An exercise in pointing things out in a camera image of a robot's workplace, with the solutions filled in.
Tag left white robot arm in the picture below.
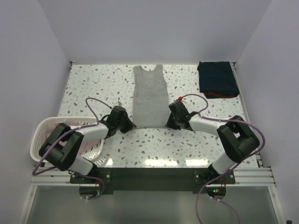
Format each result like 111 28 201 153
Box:
38 106 136 183

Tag grey garment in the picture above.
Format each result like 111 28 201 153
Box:
132 64 170 128

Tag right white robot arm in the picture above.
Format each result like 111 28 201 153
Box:
166 100 260 183

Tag white laundry basket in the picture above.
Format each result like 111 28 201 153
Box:
30 117 104 161

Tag aluminium frame rail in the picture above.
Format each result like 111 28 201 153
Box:
30 167 276 186

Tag pink garment in basket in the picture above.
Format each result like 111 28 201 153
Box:
42 120 101 154

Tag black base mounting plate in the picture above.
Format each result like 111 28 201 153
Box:
69 163 235 195

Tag navy basketball tank top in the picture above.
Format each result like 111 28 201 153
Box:
197 62 240 99

